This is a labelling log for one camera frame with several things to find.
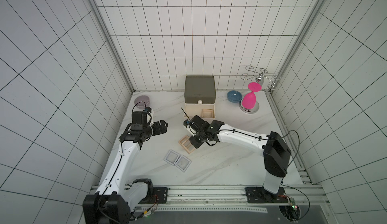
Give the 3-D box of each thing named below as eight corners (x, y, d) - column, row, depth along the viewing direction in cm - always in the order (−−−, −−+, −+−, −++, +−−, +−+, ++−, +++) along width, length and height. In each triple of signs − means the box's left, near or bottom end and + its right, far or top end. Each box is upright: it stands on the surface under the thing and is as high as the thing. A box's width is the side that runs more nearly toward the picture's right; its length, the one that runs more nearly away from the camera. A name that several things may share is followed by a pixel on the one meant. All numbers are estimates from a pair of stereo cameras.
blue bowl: (228, 103, 114) (229, 99, 111) (226, 94, 121) (227, 90, 117) (241, 103, 114) (243, 99, 111) (239, 94, 121) (240, 90, 117)
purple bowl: (135, 109, 111) (132, 104, 106) (138, 100, 117) (136, 95, 112) (149, 109, 111) (147, 104, 106) (152, 100, 117) (150, 95, 112)
